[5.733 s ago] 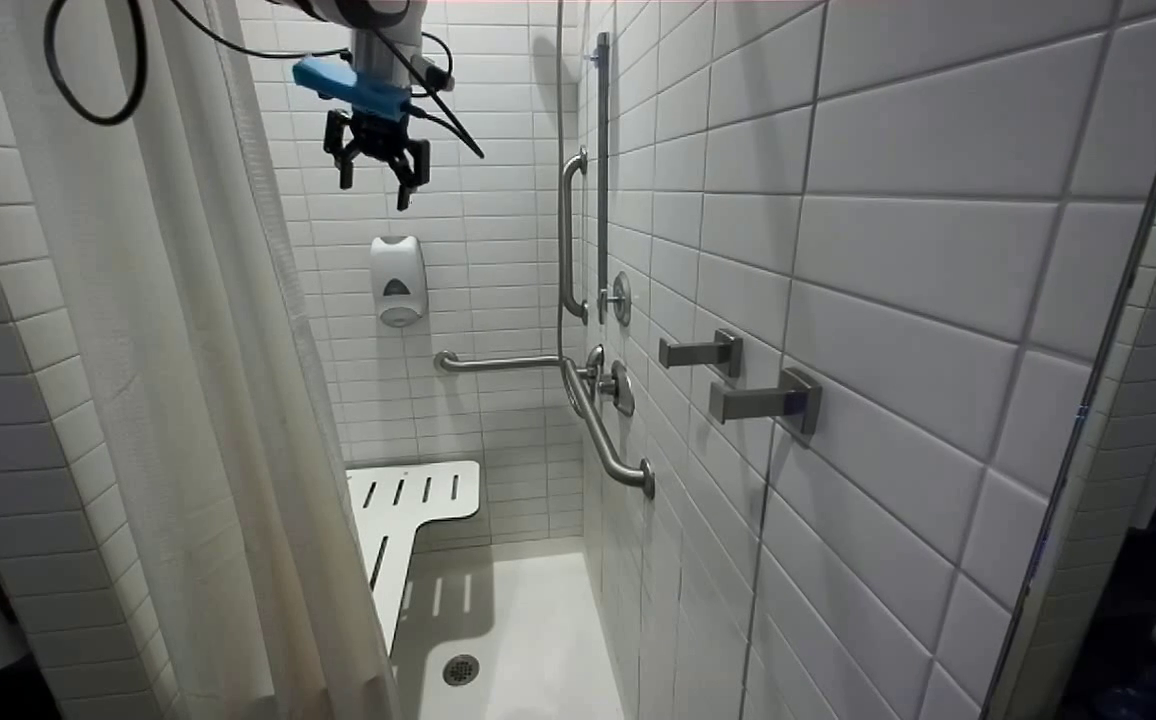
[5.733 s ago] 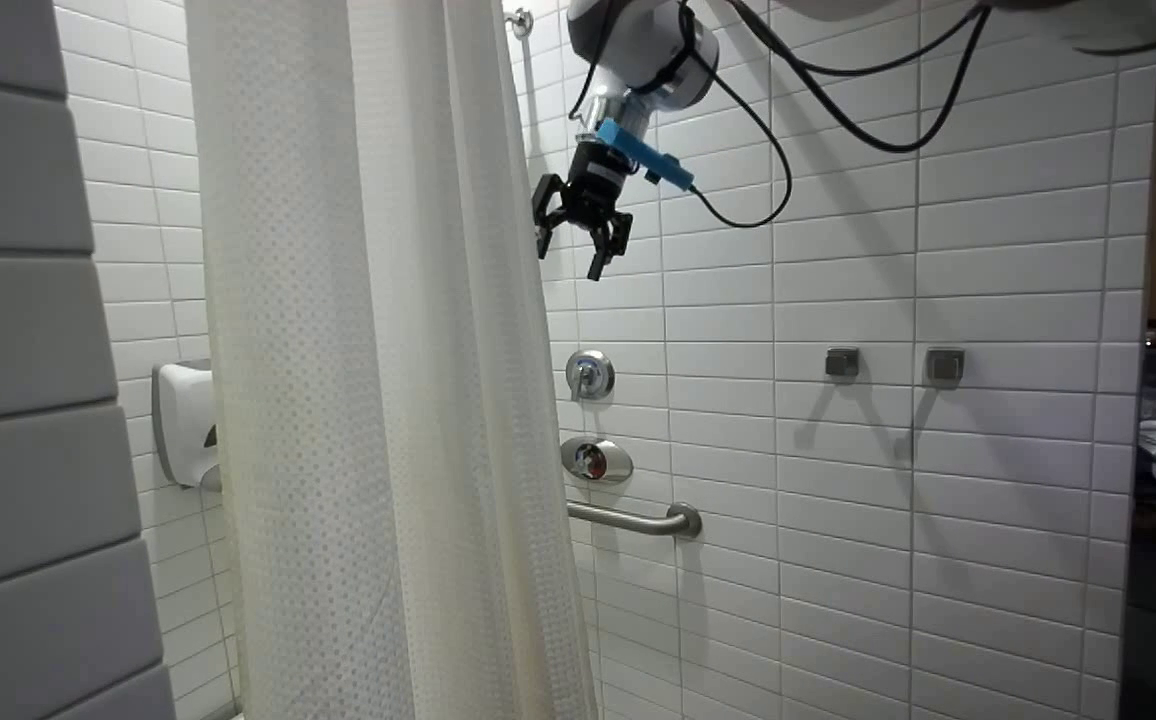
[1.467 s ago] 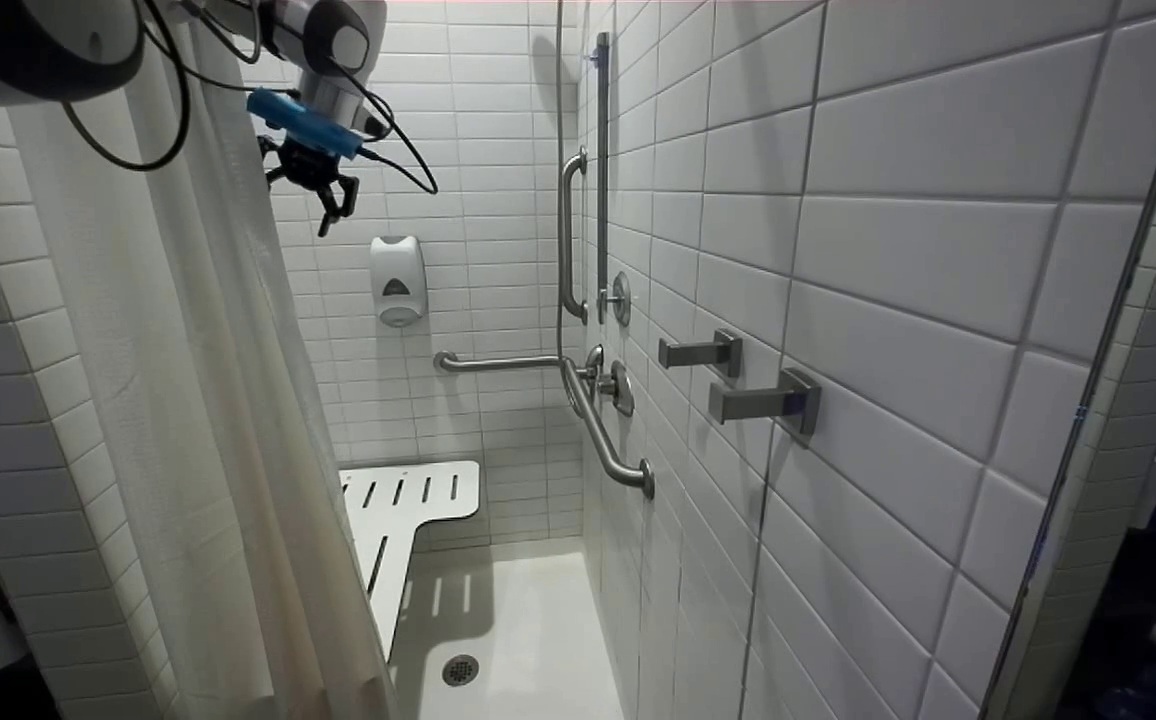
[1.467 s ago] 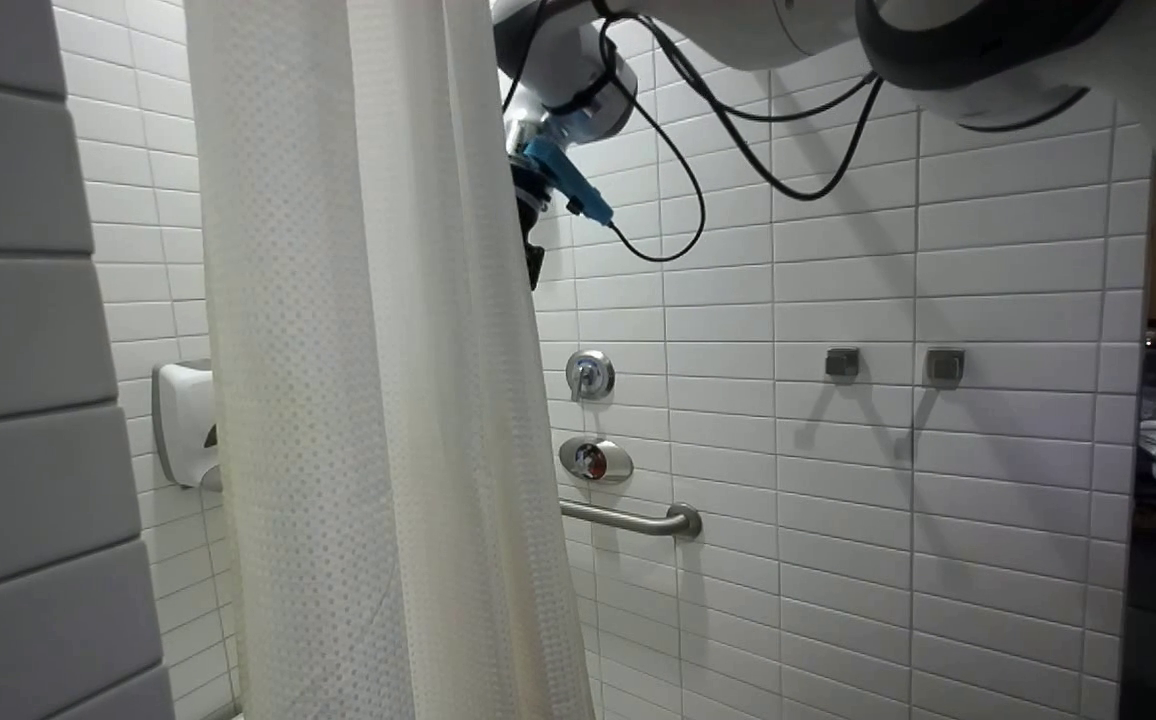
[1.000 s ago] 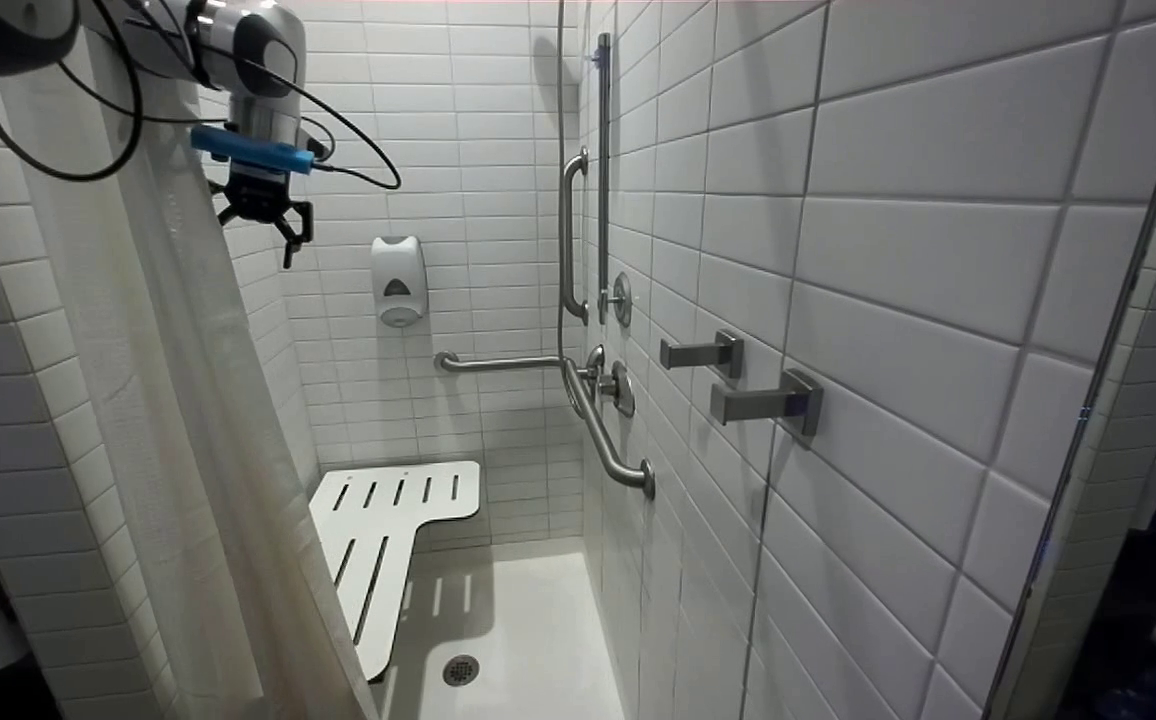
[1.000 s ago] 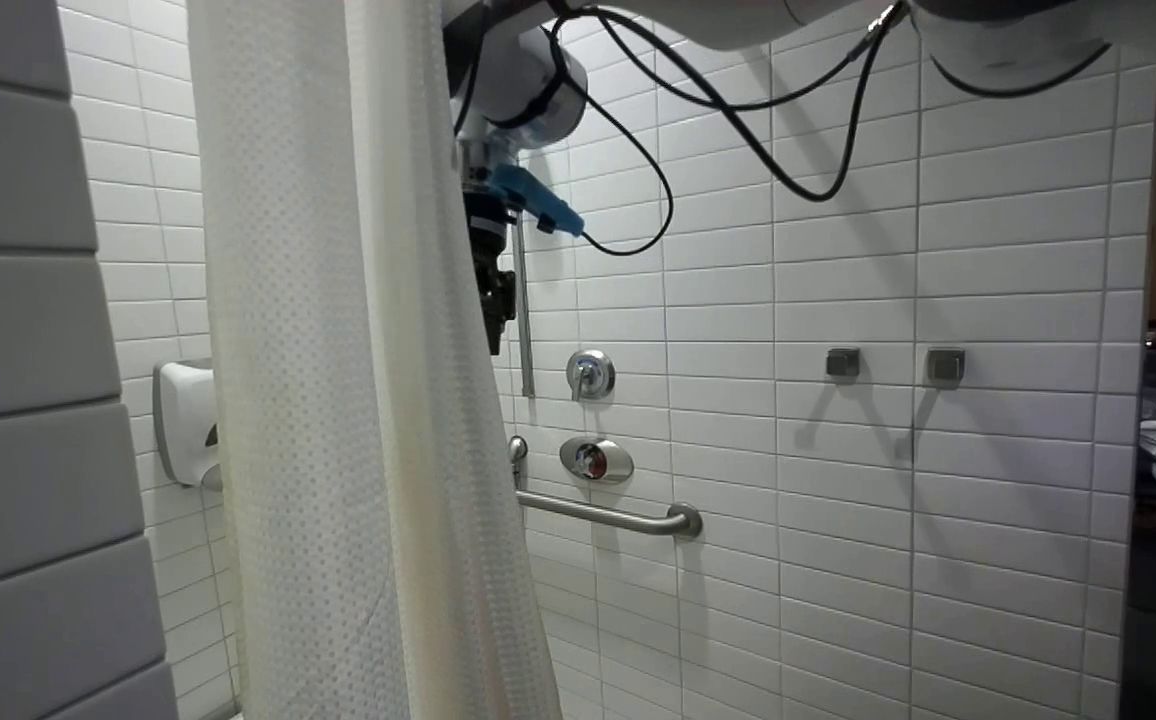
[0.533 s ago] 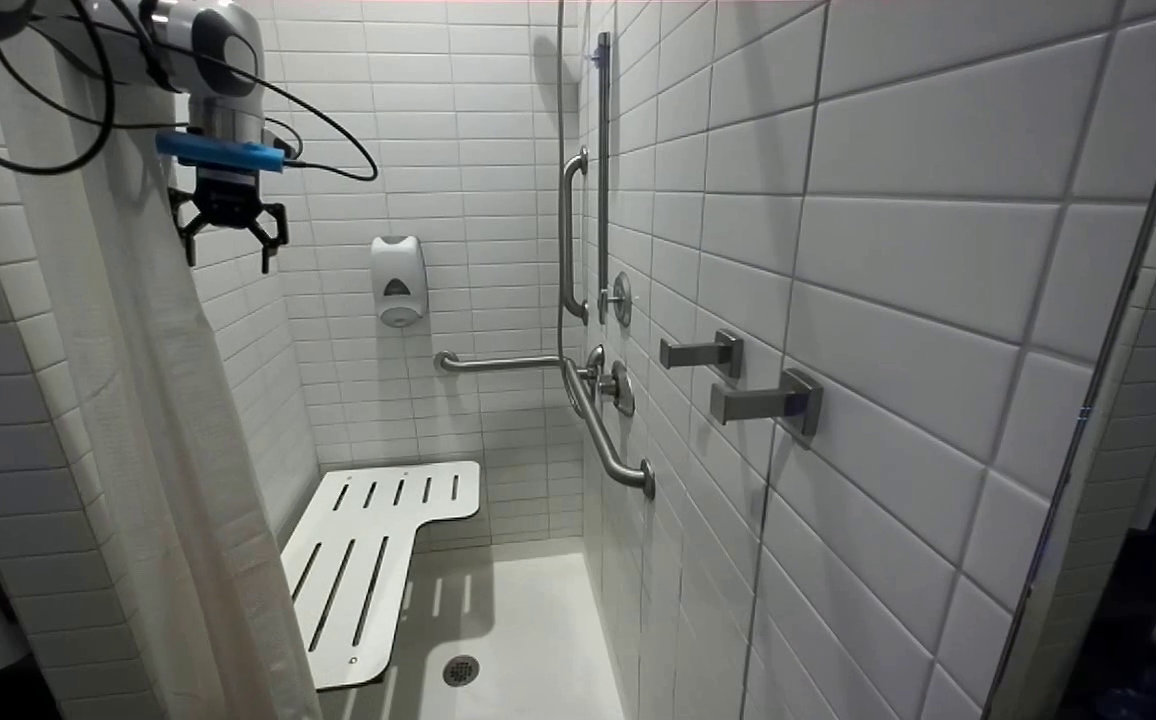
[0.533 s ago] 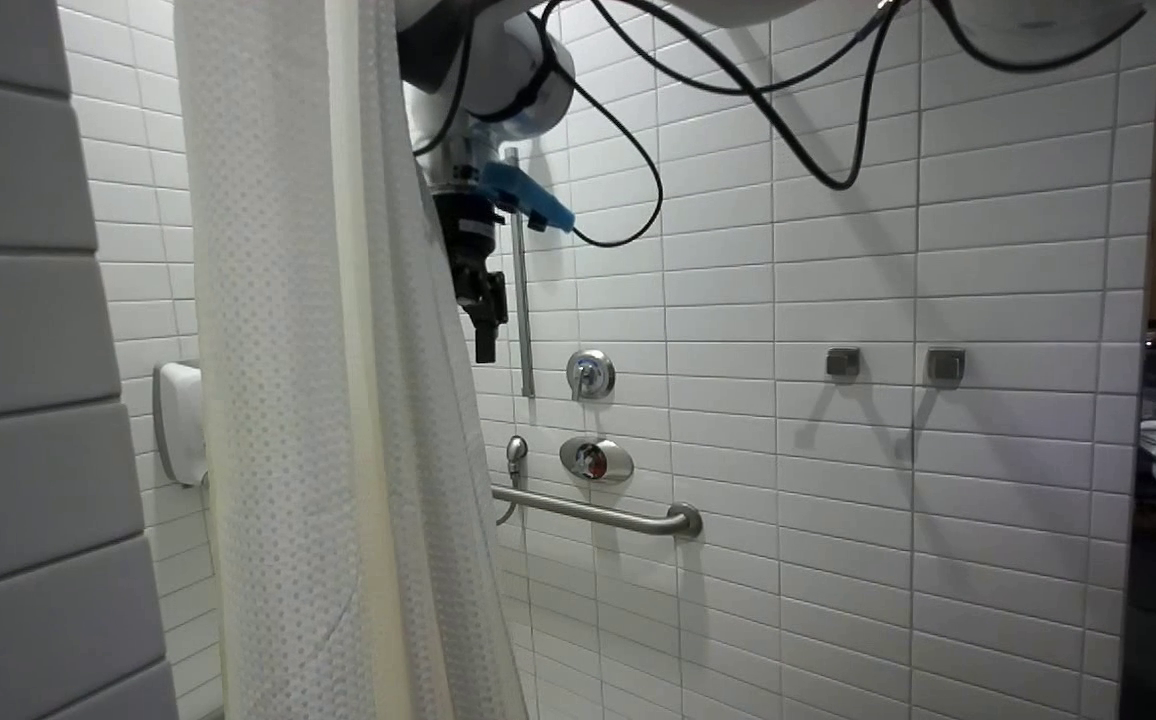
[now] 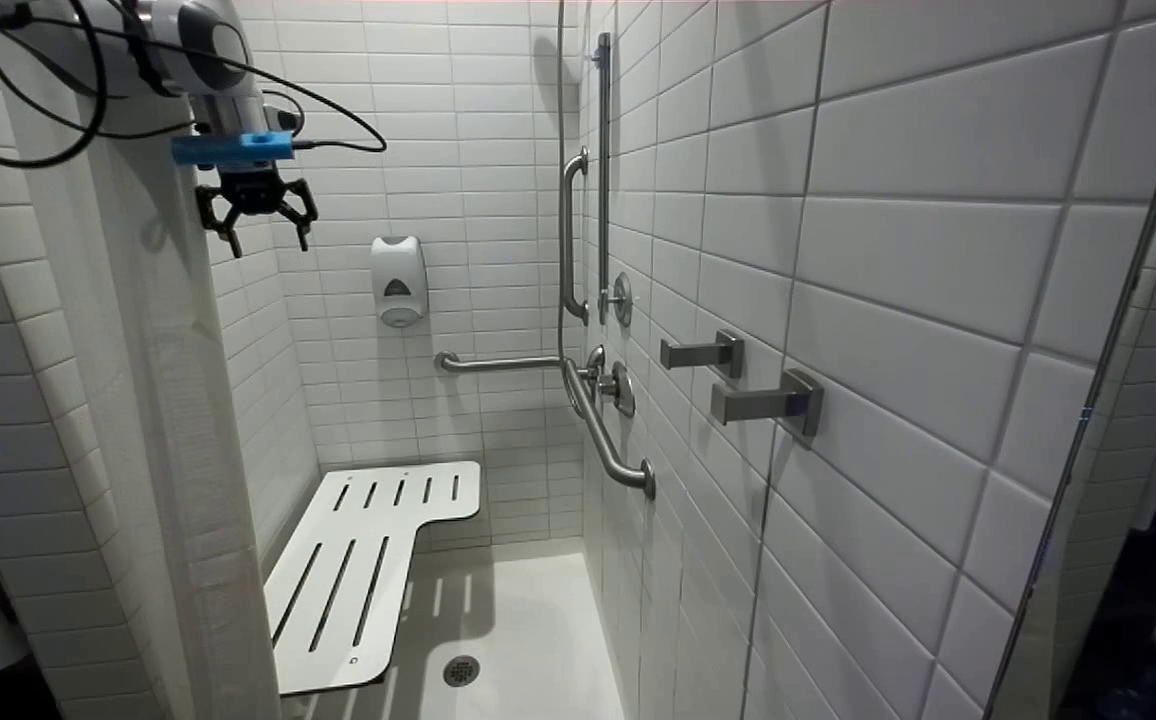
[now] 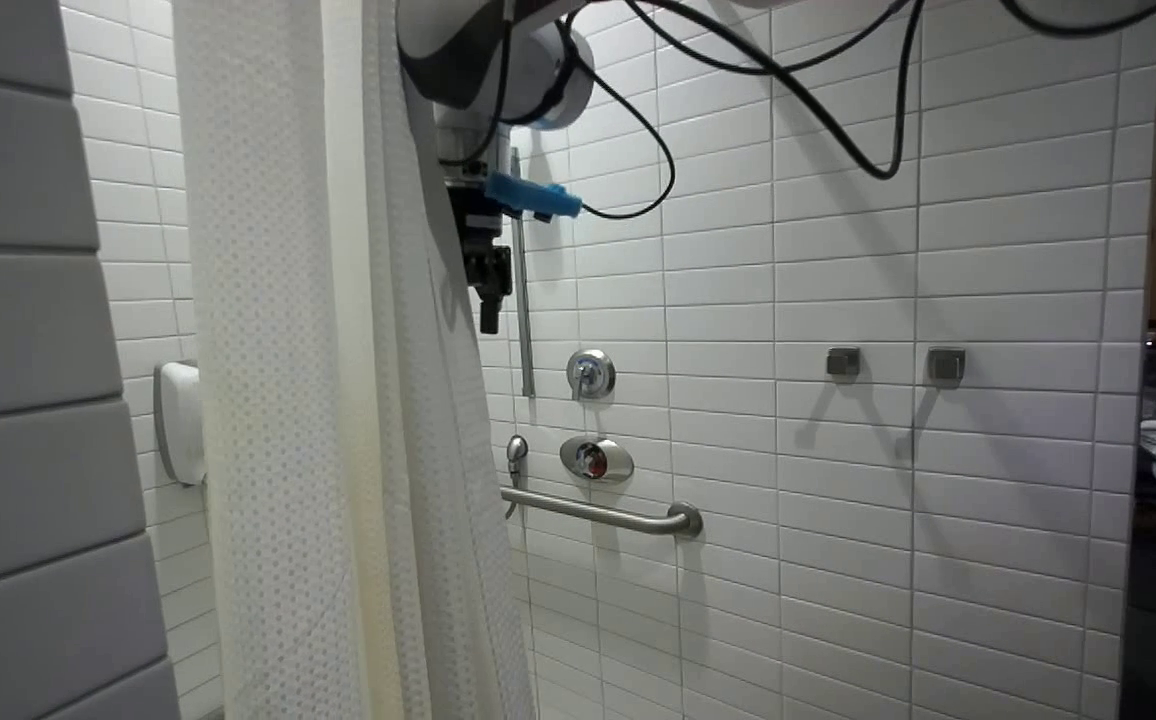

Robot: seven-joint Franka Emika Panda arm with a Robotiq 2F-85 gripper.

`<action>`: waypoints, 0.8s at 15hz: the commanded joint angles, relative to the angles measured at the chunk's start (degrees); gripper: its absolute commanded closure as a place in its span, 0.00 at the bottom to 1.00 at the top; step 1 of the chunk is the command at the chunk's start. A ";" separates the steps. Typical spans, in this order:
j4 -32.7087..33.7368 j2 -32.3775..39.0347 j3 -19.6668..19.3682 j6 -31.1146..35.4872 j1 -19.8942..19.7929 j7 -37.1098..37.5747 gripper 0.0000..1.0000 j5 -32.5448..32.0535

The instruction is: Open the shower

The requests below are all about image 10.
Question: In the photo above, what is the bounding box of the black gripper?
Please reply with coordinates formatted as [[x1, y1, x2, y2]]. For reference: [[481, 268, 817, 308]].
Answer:
[[446, 157, 517, 338]]

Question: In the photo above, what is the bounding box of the white dotted shower curtain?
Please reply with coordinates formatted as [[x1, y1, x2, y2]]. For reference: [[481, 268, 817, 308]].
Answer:
[[171, 0, 532, 720]]

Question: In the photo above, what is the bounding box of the chrome shower slide bar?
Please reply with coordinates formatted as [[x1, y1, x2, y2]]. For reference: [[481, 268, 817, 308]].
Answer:
[[506, 145, 539, 400]]

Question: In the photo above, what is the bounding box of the round chrome valve with lever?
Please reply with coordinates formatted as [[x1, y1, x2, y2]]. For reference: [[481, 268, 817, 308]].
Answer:
[[564, 348, 619, 406]]

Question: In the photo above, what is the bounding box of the oval chrome valve red mark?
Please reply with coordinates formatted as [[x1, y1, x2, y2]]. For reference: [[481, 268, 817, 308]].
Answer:
[[557, 431, 640, 488]]

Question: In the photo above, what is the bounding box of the long chrome grab bar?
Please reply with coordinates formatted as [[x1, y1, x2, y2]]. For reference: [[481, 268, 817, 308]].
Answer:
[[493, 482, 709, 544]]

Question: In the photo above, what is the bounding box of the square chrome towel hook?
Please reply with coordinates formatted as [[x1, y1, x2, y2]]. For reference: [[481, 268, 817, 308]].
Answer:
[[925, 343, 966, 393], [825, 343, 866, 386]]

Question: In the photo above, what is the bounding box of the small chrome hose outlet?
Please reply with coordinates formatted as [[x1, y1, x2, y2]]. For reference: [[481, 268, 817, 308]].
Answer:
[[502, 427, 532, 492]]

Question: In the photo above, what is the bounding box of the white wall soap dispenser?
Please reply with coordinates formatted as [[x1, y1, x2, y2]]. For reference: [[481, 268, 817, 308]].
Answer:
[[152, 356, 212, 492]]

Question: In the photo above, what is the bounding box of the black looping cable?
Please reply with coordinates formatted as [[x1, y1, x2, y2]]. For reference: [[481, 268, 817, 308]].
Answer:
[[624, 0, 934, 184]]

